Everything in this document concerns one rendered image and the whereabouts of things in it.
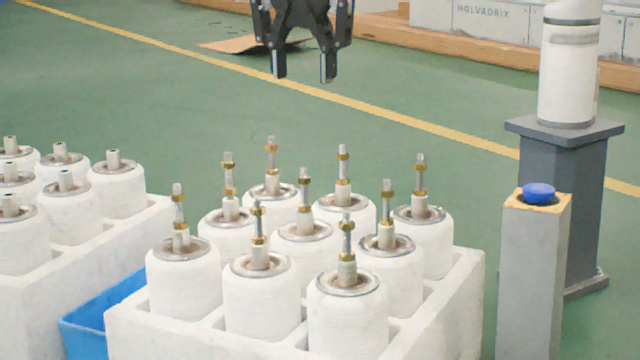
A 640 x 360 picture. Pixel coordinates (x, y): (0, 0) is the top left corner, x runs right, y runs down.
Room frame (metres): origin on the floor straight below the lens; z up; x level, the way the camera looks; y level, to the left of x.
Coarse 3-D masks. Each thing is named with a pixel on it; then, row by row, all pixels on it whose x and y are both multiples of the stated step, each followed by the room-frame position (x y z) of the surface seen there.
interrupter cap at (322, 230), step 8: (288, 224) 1.05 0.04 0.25; (296, 224) 1.05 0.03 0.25; (320, 224) 1.05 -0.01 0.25; (328, 224) 1.05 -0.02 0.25; (280, 232) 1.02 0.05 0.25; (288, 232) 1.03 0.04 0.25; (296, 232) 1.03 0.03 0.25; (320, 232) 1.02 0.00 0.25; (328, 232) 1.02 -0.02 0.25; (288, 240) 1.00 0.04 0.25; (296, 240) 1.00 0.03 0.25; (304, 240) 1.00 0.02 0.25; (312, 240) 1.00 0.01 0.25
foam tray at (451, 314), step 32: (480, 256) 1.10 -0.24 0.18; (448, 288) 0.99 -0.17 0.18; (480, 288) 1.10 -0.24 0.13; (128, 320) 0.93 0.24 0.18; (160, 320) 0.93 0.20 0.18; (224, 320) 0.94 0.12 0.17; (416, 320) 0.91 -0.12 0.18; (448, 320) 0.97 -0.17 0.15; (480, 320) 1.10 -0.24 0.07; (128, 352) 0.94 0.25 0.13; (160, 352) 0.91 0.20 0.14; (192, 352) 0.89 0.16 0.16; (224, 352) 0.87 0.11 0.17; (256, 352) 0.85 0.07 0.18; (288, 352) 0.84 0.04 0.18; (384, 352) 0.83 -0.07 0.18; (416, 352) 0.86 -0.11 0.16; (448, 352) 0.97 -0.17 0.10; (480, 352) 1.11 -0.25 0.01
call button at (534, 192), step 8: (528, 184) 0.98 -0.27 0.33; (536, 184) 0.98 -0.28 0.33; (544, 184) 0.97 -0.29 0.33; (528, 192) 0.95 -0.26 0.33; (536, 192) 0.95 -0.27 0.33; (544, 192) 0.95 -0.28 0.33; (552, 192) 0.95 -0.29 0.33; (528, 200) 0.96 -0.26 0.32; (536, 200) 0.95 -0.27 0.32; (544, 200) 0.95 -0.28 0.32
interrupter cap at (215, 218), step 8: (240, 208) 1.12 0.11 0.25; (248, 208) 1.12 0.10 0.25; (208, 216) 1.09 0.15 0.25; (216, 216) 1.09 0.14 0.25; (240, 216) 1.10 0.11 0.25; (248, 216) 1.09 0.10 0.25; (208, 224) 1.07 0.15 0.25; (216, 224) 1.06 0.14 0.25; (224, 224) 1.06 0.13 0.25; (232, 224) 1.06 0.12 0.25; (240, 224) 1.06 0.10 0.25; (248, 224) 1.06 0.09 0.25
